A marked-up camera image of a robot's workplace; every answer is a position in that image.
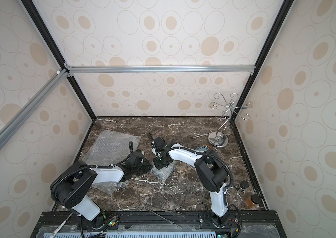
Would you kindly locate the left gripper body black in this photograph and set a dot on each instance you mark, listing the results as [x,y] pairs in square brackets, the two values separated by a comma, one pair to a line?
[143,168]

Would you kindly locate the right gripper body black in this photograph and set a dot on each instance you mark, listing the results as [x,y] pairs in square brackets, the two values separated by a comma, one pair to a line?
[160,160]

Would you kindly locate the bubble wrap around orange plate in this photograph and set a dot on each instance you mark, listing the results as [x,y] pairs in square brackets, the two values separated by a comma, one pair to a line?
[109,148]

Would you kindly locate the teal patterned dinner plate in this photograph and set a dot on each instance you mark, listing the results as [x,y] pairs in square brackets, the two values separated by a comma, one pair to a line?
[203,148]

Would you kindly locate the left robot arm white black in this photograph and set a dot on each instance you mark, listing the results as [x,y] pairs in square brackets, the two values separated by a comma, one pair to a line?
[70,188]

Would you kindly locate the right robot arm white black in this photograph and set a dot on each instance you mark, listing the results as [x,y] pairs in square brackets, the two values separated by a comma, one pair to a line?
[215,175]

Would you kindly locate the chrome mug tree stand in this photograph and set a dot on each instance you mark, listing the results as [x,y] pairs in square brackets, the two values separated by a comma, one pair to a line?
[219,138]

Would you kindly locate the spice bottle black label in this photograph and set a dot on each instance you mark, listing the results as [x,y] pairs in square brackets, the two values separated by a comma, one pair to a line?
[243,185]

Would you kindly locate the amber jar black lid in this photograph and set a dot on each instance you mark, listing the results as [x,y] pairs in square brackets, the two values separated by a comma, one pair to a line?
[251,201]

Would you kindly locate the silver fork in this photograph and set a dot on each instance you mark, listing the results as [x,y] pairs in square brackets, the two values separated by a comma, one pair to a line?
[60,227]

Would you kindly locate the horizontal aluminium rail back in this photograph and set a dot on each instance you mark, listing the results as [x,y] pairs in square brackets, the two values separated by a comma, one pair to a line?
[161,69]

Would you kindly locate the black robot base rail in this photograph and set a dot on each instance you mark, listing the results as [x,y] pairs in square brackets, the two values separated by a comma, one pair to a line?
[147,224]

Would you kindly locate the diagonal aluminium rail left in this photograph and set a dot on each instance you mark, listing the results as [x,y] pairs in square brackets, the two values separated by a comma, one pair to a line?
[23,115]

